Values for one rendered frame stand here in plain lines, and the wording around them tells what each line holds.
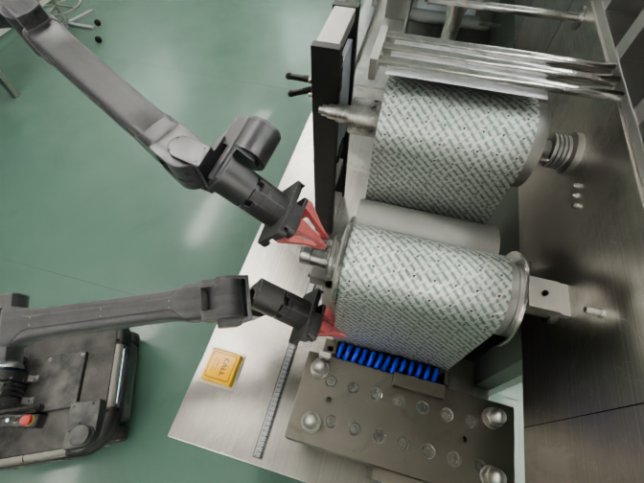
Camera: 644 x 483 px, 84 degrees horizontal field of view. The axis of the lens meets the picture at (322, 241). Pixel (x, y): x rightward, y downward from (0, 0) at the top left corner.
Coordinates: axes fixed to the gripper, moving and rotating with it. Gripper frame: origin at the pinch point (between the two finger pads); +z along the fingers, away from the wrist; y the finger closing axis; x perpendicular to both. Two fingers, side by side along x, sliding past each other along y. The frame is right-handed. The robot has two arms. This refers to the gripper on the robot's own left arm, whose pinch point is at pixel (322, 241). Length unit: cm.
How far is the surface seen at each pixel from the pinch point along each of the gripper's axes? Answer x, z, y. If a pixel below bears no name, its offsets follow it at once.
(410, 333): 4.2, 19.6, 8.1
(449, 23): 12, 9, -68
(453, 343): 8.9, 24.8, 8.1
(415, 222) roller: 7.3, 13.1, -9.9
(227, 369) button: -36.9, 8.3, 18.1
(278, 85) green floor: -157, 9, -210
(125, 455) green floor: -144, 24, 48
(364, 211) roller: 1.4, 5.9, -10.1
